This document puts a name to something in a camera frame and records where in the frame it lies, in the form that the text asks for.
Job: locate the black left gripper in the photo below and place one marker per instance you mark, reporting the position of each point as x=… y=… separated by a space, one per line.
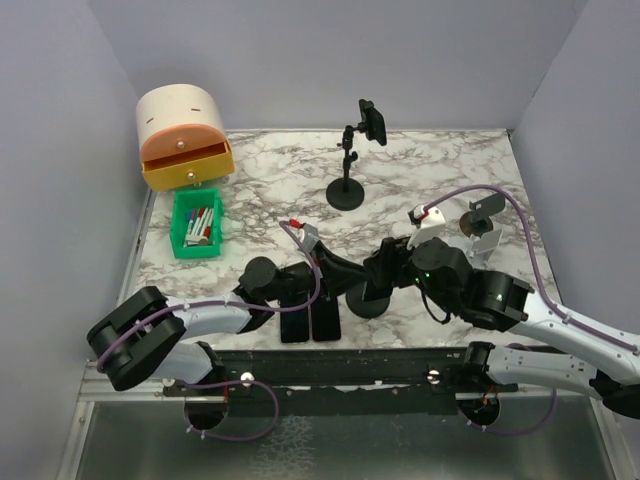
x=332 y=264

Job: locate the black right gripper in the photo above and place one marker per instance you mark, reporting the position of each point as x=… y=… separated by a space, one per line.
x=392 y=249

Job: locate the short black phone stand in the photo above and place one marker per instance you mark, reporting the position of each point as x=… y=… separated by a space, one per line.
x=366 y=309

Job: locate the black phone with pink edge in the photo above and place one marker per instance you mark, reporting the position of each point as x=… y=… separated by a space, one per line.
x=325 y=320

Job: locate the black phone with white edge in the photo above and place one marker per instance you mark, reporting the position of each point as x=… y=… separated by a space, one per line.
x=294 y=326

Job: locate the tall black phone stand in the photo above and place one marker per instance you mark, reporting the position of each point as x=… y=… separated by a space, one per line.
x=346 y=194

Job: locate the brown round base phone stand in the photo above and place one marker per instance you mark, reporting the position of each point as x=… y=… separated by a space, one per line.
x=478 y=219

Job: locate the silver folding phone stand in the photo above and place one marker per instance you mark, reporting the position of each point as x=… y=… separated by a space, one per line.
x=482 y=247

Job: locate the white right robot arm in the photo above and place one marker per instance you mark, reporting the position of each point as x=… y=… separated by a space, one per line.
x=588 y=356

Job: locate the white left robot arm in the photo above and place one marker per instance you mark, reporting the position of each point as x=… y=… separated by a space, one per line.
x=146 y=335

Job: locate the markers in green bin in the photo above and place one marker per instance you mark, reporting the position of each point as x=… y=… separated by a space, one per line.
x=199 y=227

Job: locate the green plastic bin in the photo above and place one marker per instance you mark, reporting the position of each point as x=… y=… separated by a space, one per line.
x=184 y=202

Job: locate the beige and orange drawer box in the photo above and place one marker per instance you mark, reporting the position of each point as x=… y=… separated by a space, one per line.
x=182 y=140

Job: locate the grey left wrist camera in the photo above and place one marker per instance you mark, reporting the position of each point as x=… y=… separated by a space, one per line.
x=309 y=237

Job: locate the black mounting rail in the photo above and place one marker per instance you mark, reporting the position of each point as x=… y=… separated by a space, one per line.
x=344 y=382

